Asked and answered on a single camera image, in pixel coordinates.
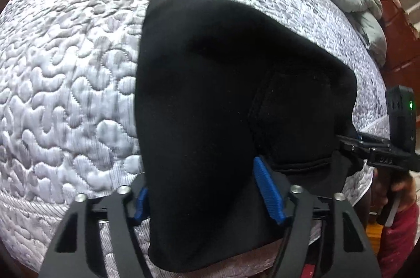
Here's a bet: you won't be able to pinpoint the black pants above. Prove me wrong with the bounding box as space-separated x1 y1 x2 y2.
134 0 357 272

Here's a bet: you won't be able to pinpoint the person right hand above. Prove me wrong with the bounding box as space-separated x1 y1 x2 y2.
371 168 416 213

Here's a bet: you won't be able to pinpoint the red wooden headboard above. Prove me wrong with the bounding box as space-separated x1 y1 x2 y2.
380 0 419 102

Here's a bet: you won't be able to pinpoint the grey quilted mattress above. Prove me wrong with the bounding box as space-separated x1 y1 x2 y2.
1 0 388 271

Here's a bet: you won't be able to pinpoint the red sleeve right forearm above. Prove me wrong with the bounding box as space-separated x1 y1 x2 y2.
377 196 419 277

